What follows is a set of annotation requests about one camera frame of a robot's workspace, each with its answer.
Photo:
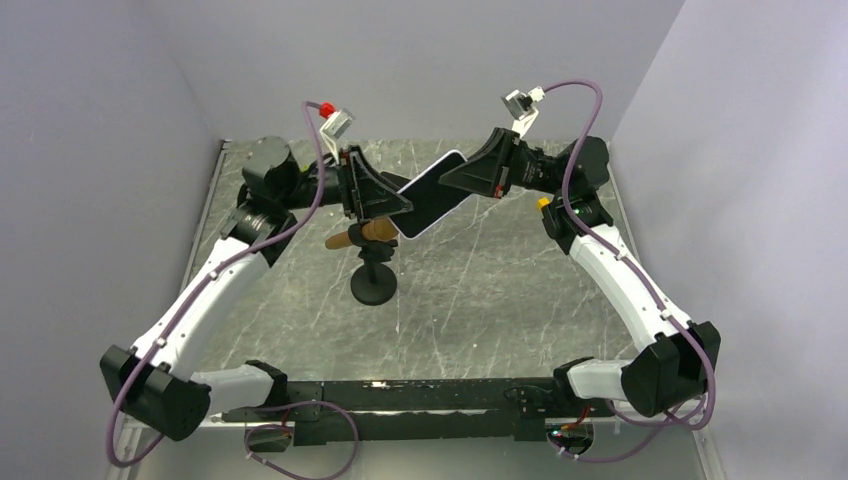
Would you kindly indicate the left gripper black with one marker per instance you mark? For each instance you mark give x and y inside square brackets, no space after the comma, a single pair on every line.
[366,194]

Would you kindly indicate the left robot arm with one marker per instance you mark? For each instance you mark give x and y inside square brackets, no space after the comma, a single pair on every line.
[157,380]

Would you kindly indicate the phone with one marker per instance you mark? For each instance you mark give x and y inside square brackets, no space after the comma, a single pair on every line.
[431,200]

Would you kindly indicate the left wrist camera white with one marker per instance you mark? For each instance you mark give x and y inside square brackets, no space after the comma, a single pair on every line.
[336,122]

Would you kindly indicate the black base beam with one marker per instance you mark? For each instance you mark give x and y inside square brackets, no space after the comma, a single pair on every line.
[524,409]

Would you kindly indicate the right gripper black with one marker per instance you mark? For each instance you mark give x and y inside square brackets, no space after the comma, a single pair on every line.
[486,172]

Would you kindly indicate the gold microphone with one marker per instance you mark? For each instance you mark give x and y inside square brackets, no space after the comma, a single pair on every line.
[379,230]

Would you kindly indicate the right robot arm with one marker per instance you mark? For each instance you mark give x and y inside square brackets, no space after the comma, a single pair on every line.
[676,356]

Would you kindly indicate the black microphone stand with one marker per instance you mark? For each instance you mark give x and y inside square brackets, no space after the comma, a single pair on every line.
[374,283]

